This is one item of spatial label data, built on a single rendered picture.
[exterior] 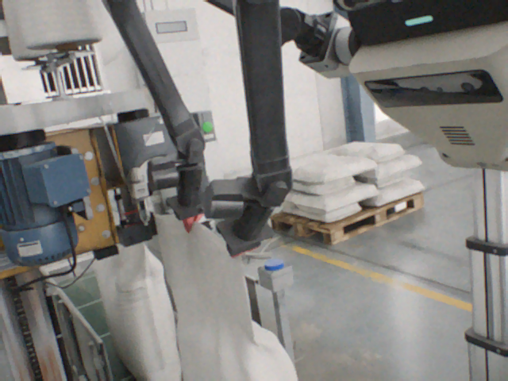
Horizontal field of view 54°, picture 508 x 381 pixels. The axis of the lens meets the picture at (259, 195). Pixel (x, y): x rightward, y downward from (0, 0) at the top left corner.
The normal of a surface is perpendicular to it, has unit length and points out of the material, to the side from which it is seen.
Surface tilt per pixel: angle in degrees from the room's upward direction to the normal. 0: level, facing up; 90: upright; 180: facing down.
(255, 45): 124
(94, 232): 90
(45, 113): 90
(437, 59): 40
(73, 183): 90
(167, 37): 90
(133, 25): 103
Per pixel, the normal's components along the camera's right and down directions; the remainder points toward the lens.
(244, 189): 0.29, -0.70
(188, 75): 0.55, 0.12
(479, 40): -0.64, -0.58
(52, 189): 0.85, 0.00
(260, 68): 0.18, 0.72
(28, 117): 0.72, 0.06
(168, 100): 0.42, 0.37
